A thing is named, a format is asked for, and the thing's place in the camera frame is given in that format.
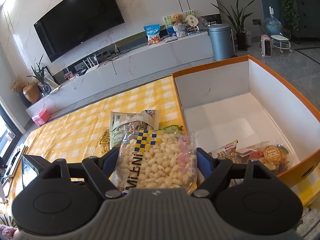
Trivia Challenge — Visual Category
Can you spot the mixed dried fruit bag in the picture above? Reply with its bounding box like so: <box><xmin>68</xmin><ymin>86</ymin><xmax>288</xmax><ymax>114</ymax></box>
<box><xmin>235</xmin><ymin>141</ymin><xmax>291</xmax><ymax>175</ymax></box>

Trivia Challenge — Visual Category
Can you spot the white puffed snack bag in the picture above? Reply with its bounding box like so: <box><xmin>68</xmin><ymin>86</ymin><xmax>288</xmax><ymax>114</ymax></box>
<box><xmin>111</xmin><ymin>130</ymin><xmax>197</xmax><ymax>193</ymax></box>

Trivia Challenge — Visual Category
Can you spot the green nut snack pack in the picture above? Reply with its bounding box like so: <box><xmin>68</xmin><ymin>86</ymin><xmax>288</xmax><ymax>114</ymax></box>
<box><xmin>161</xmin><ymin>125</ymin><xmax>183</xmax><ymax>133</ymax></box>

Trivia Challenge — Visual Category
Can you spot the white green printed snack bag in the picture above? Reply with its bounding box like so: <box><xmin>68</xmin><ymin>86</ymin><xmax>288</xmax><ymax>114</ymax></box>
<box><xmin>110</xmin><ymin>109</ymin><xmax>160</xmax><ymax>148</ymax></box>

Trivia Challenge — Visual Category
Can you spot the blue cracker snack bag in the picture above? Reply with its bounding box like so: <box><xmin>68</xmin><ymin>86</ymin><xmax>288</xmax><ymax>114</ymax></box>
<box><xmin>209</xmin><ymin>140</ymin><xmax>238</xmax><ymax>163</ymax></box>

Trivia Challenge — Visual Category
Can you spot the yellow waffle cookie bag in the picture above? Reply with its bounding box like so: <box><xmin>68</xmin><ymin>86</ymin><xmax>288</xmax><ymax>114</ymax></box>
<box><xmin>93</xmin><ymin>129</ymin><xmax>110</xmax><ymax>157</ymax></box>

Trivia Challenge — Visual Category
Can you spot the yellow checkered tablecloth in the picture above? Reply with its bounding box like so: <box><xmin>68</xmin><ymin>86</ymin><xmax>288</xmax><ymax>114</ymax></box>
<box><xmin>0</xmin><ymin>75</ymin><xmax>186</xmax><ymax>218</ymax></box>

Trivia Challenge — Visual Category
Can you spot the grey patterned clothing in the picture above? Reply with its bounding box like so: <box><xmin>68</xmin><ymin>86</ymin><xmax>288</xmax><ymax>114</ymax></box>
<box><xmin>296</xmin><ymin>207</ymin><xmax>320</xmax><ymax>239</ymax></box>

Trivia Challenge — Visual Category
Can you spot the pink tissue box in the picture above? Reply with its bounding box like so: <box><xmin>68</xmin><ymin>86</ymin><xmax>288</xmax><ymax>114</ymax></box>
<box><xmin>31</xmin><ymin>108</ymin><xmax>51</xmax><ymax>127</ymax></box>

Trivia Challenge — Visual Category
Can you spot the orange cardboard box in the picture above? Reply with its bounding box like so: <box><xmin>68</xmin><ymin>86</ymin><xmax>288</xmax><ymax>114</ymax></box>
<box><xmin>173</xmin><ymin>56</ymin><xmax>319</xmax><ymax>186</ymax></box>

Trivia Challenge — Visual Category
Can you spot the glass vase with plant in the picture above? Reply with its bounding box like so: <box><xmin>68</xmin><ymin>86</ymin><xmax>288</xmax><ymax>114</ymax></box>
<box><xmin>29</xmin><ymin>55</ymin><xmax>52</xmax><ymax>95</ymax></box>

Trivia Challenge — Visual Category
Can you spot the brown ceramic vase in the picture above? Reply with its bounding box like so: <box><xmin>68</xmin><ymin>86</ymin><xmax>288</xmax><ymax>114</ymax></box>
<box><xmin>23</xmin><ymin>82</ymin><xmax>41</xmax><ymax>103</ymax></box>

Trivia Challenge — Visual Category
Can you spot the white wifi router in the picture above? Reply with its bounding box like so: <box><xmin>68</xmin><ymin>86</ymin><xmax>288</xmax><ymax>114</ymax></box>
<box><xmin>83</xmin><ymin>54</ymin><xmax>100</xmax><ymax>74</ymax></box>

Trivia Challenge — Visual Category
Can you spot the pink space heater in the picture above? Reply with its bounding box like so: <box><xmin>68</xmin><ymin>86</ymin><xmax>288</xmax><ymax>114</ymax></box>
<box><xmin>261</xmin><ymin>34</ymin><xmax>272</xmax><ymax>57</ymax></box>

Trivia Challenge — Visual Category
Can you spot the white round stool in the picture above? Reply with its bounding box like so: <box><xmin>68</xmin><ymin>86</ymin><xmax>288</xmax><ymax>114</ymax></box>
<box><xmin>271</xmin><ymin>35</ymin><xmax>292</xmax><ymax>54</ymax></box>

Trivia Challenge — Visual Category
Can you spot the blue grey trash bin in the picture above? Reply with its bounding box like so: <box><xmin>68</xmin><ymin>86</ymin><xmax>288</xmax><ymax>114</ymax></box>
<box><xmin>207</xmin><ymin>24</ymin><xmax>234</xmax><ymax>61</ymax></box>

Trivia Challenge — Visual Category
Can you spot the white marble tv console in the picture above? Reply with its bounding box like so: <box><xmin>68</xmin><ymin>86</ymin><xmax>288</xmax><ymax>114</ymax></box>
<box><xmin>26</xmin><ymin>32</ymin><xmax>213</xmax><ymax>118</ymax></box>

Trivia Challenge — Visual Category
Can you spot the blue water jug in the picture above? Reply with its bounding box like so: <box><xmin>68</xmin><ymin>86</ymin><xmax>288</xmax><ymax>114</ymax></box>
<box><xmin>265</xmin><ymin>6</ymin><xmax>283</xmax><ymax>37</ymax></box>

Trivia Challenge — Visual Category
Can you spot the tall leafy potted plant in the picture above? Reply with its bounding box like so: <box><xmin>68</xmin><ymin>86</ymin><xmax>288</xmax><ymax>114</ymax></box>
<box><xmin>212</xmin><ymin>0</ymin><xmax>256</xmax><ymax>51</ymax></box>

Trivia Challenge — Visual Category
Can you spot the round paper fan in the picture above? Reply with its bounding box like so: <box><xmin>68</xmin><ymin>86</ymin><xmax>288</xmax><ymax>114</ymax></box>
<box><xmin>184</xmin><ymin>15</ymin><xmax>199</xmax><ymax>30</ymax></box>

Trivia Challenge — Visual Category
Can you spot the trailing green ivy plant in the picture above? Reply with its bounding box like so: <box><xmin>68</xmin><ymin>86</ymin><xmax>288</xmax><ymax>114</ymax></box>
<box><xmin>261</xmin><ymin>0</ymin><xmax>299</xmax><ymax>31</ymax></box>

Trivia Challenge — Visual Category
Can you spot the blue white snack bag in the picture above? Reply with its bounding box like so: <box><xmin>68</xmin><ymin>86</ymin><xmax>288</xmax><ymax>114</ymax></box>
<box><xmin>144</xmin><ymin>24</ymin><xmax>161</xmax><ymax>45</ymax></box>

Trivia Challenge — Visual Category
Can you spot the brown teddy bear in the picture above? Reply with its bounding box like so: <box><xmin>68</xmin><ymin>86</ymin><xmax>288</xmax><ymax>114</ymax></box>
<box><xmin>171</xmin><ymin>14</ymin><xmax>187</xmax><ymax>38</ymax></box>

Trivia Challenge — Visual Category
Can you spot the green picture board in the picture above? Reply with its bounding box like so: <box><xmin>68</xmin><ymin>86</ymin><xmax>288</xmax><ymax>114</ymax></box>
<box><xmin>163</xmin><ymin>10</ymin><xmax>195</xmax><ymax>28</ymax></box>

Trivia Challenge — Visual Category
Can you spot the dark grey cabinet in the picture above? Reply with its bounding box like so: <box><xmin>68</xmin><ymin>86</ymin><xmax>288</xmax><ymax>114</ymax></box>
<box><xmin>292</xmin><ymin>0</ymin><xmax>319</xmax><ymax>42</ymax></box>

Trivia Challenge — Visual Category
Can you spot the black wall television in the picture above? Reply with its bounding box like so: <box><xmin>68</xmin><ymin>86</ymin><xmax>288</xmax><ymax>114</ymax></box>
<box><xmin>34</xmin><ymin>0</ymin><xmax>124</xmax><ymax>62</ymax></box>

